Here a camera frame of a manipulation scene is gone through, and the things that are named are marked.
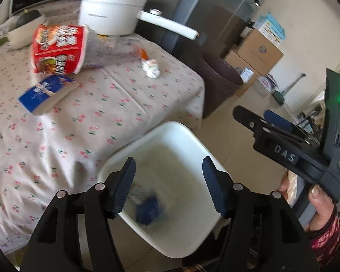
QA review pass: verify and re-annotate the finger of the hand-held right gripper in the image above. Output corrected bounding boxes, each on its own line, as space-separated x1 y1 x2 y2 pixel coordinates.
263 109 321 147
233 105 320 148

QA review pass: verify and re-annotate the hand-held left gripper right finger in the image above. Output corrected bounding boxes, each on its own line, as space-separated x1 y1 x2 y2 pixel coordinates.
202 156 321 272

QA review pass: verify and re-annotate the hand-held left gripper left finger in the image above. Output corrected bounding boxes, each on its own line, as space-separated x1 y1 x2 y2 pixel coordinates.
20 156 137 272

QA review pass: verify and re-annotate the white paper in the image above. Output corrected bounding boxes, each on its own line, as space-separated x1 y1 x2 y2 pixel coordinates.
129 184 152 204

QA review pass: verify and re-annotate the dark blue plastic packet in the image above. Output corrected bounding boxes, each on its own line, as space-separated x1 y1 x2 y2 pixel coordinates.
136 195 166 226

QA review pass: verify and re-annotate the white plastic bin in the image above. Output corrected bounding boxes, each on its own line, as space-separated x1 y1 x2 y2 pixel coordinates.
96 121 233 259

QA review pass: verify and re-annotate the blue and white carton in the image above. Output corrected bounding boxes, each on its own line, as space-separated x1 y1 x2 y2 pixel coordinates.
18 75 83 116

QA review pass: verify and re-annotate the clear plastic bottle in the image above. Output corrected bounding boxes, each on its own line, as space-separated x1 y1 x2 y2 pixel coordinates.
83 30 142 69

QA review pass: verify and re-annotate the red instant noodle cup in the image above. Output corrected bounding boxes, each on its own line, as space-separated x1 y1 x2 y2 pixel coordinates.
31 24 91 75

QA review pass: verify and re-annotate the person's right forearm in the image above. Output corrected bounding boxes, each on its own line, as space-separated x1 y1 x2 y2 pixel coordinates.
307 204 340 272

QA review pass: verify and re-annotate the person's right hand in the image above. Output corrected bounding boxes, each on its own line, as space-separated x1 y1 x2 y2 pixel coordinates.
278 173 339 233

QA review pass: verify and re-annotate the broom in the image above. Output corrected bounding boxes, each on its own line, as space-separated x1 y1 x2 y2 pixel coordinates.
273 73 307 104

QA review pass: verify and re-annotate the colourful packet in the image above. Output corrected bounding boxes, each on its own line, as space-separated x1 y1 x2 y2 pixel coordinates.
256 74 279 92

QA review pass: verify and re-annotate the dark brown waste bin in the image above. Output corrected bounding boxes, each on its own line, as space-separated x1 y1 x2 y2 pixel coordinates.
200 54 244 119

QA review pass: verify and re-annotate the cardboard box with label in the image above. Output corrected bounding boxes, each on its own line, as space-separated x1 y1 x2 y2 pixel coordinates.
224 49 261 97

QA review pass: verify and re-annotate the cherry print tablecloth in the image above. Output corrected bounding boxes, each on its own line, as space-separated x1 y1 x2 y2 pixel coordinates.
0 0 206 264

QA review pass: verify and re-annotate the large cardboard box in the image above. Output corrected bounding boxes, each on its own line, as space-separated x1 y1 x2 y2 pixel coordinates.
237 30 284 75

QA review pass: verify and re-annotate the blue and white box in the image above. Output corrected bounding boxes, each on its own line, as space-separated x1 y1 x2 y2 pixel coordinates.
256 11 286 46

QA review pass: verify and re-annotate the crumpled white tissue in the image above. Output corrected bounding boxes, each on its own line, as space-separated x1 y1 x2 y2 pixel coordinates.
141 58 161 79

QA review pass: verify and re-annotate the dark grey cabinet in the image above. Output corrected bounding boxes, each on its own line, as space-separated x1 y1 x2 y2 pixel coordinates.
147 0 262 60

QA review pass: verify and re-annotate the white electric cooking pot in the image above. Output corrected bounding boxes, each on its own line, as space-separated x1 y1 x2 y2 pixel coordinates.
78 0 199 41

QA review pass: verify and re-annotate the white bowl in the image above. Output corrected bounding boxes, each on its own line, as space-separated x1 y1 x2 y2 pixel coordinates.
7 15 46 49

